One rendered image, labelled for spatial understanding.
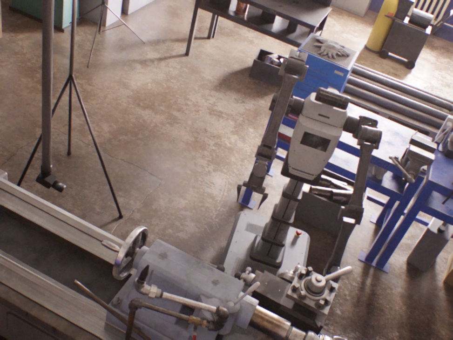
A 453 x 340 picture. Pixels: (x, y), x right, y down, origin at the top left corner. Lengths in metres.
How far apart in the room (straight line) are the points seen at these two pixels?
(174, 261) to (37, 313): 0.59
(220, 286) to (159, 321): 0.28
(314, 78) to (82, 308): 2.11
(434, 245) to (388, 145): 0.85
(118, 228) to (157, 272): 1.70
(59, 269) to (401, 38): 5.54
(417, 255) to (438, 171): 0.79
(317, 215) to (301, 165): 1.26
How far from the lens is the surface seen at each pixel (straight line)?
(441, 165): 3.69
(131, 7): 6.36
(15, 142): 4.24
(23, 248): 2.54
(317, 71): 3.46
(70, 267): 2.46
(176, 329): 2.01
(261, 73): 5.55
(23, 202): 2.58
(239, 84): 5.40
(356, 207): 2.50
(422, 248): 4.07
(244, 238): 3.37
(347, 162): 3.61
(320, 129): 2.64
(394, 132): 3.79
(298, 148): 2.70
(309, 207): 3.94
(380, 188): 3.57
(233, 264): 3.21
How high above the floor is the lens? 2.66
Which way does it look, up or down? 38 degrees down
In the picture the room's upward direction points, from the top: 17 degrees clockwise
